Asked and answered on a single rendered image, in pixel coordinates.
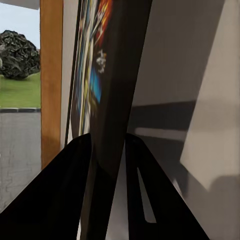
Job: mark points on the door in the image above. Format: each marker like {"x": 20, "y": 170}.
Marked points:
{"x": 30, "y": 91}

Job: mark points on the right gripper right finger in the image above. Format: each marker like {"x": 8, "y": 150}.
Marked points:
{"x": 174, "y": 219}

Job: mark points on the poster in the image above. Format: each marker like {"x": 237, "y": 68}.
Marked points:
{"x": 108, "y": 46}

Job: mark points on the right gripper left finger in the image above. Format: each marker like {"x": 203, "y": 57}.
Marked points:
{"x": 49, "y": 208}

